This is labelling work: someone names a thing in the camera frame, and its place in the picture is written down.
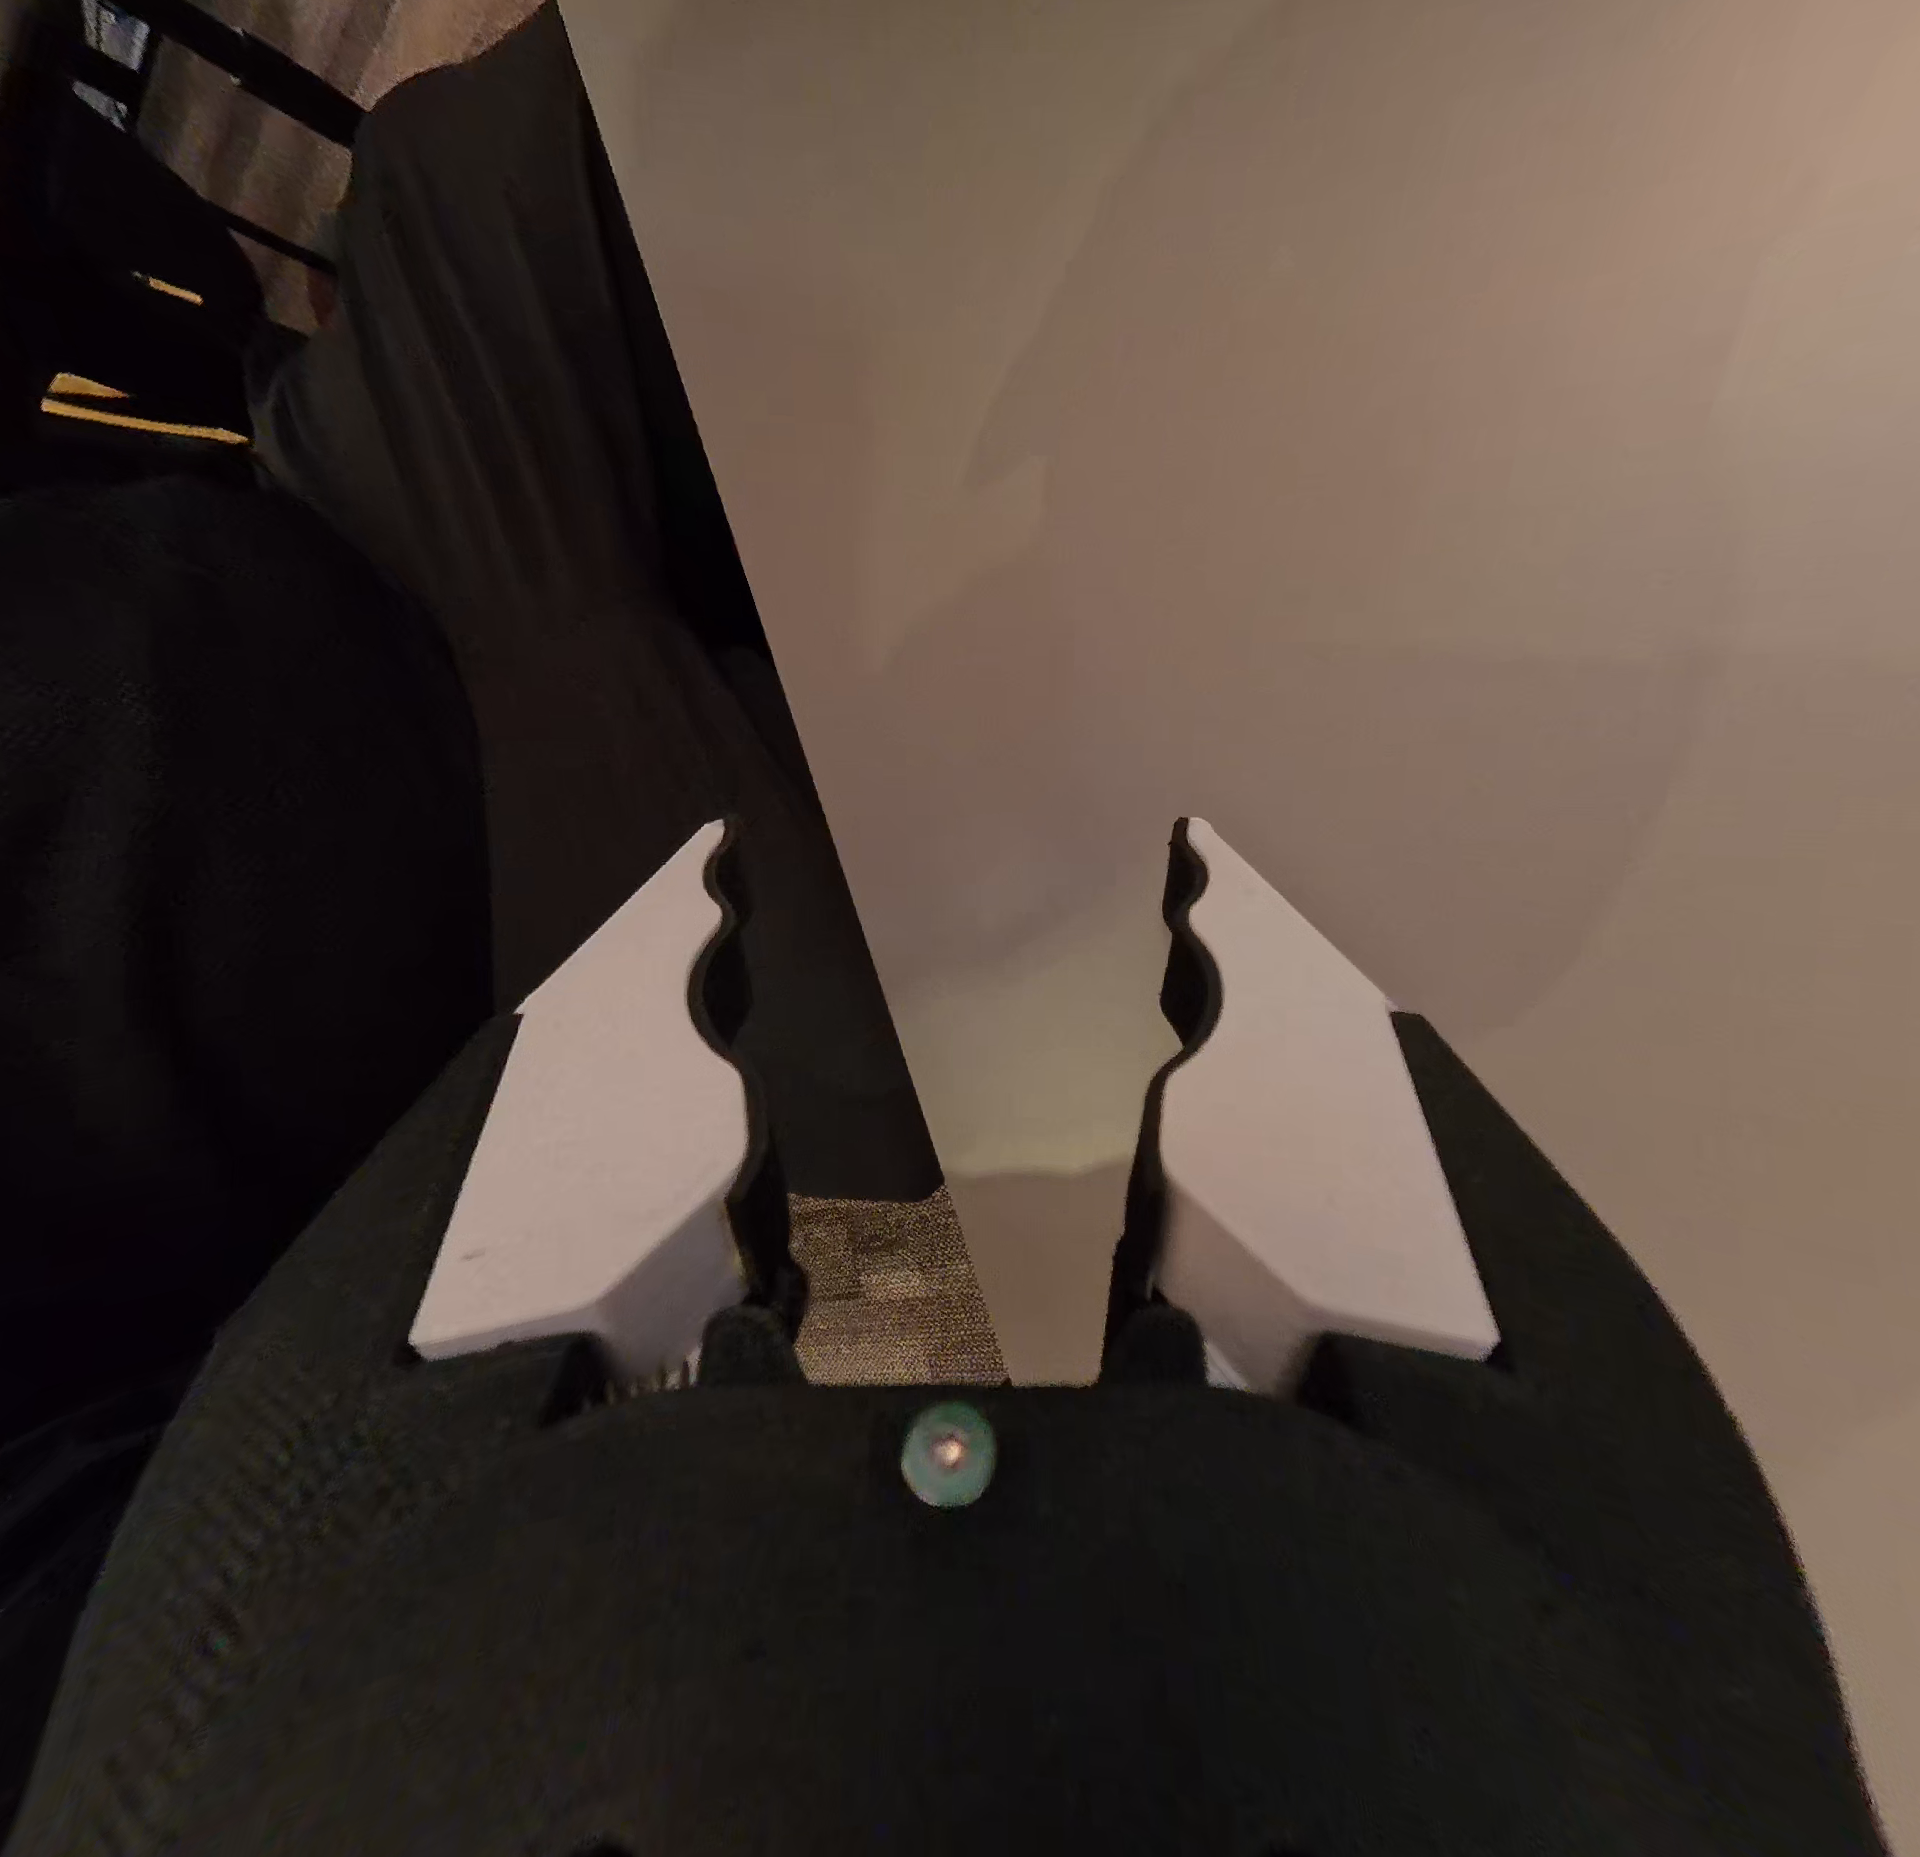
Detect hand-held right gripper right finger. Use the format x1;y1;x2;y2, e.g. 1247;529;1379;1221
1107;815;1505;1401

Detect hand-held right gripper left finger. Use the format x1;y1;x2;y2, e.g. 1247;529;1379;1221
403;817;813;1401

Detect person's black top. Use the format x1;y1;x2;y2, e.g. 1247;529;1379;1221
0;478;504;1438

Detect black office chair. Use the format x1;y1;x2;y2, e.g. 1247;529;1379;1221
0;0;368;464

